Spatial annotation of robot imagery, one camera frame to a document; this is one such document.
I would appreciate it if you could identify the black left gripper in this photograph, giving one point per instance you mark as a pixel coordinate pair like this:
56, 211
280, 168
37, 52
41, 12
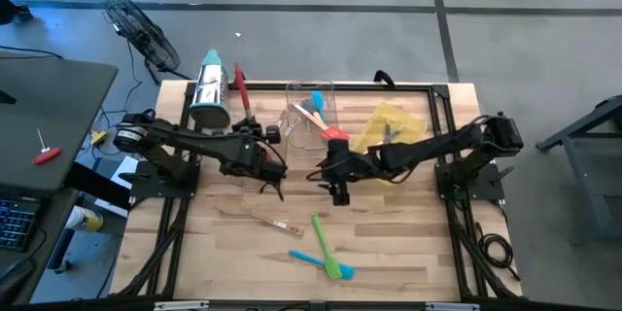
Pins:
257, 136

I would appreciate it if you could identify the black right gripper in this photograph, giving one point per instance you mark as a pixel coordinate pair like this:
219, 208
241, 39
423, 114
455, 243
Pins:
342, 165

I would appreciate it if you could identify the red slotted spoon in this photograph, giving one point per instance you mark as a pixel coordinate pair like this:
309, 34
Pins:
241, 87

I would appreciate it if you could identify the green silicone spatula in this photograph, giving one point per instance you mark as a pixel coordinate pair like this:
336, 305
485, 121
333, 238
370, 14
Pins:
323, 243

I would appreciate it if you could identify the large wooden spoon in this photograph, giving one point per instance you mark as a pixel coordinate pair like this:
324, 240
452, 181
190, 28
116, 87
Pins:
272, 221

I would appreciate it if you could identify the small teal silicone spatula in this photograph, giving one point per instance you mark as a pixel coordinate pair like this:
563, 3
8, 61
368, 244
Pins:
318, 100

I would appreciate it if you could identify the long teal silicone spatula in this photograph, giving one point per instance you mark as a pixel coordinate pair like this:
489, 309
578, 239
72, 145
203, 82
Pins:
303, 257

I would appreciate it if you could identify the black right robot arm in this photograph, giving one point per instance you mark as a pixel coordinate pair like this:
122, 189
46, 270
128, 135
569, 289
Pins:
427, 148

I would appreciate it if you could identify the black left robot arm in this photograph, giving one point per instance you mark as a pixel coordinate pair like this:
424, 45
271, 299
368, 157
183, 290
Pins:
194, 138

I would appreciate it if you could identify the clear plastic bin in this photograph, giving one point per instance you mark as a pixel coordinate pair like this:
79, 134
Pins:
296, 90
250, 183

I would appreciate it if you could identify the yellow plastic bin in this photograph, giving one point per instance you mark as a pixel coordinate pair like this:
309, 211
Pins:
408, 119

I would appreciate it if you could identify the yellow and white can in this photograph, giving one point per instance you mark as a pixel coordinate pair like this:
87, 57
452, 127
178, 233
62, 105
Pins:
87, 220

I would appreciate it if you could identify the black desk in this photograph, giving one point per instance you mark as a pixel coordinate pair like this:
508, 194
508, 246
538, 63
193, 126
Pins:
53, 107

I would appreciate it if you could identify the grey desk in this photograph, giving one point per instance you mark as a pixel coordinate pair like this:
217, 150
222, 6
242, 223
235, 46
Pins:
53, 204

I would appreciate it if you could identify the desk caster foot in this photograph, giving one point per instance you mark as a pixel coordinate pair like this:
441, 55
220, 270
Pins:
63, 267

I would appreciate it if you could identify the backlit keyboard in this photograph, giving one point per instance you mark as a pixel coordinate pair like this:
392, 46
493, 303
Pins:
14, 223

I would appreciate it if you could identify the dark metal cart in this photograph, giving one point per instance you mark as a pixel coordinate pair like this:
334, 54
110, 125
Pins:
576, 128

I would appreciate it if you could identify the person's foot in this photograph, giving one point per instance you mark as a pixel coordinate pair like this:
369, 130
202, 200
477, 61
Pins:
10, 10

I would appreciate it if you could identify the black computer mouse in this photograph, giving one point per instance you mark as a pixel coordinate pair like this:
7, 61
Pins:
14, 274

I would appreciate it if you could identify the black aluminium table frame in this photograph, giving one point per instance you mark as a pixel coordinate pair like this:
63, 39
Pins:
389, 87

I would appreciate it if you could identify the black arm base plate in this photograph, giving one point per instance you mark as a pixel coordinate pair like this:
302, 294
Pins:
491, 189
146, 189

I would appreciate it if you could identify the silver table bracket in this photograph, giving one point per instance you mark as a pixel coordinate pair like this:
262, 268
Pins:
452, 306
180, 305

